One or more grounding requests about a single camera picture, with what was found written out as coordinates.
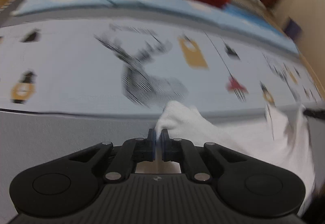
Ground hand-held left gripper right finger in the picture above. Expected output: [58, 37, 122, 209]
[161, 129, 248, 184]

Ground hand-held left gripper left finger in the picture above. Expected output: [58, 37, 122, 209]
[68, 128, 156, 184]

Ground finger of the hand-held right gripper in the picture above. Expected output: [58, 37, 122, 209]
[302, 107, 325, 121]

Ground white long-sleeve shirt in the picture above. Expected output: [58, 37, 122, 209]
[155, 100, 317, 217]

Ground purple box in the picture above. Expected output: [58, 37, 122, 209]
[284, 18, 303, 39]

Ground printed pale blue bed sheet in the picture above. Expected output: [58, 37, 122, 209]
[0, 16, 325, 116]

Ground light blue bed sheet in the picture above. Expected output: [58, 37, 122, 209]
[11, 0, 300, 55]

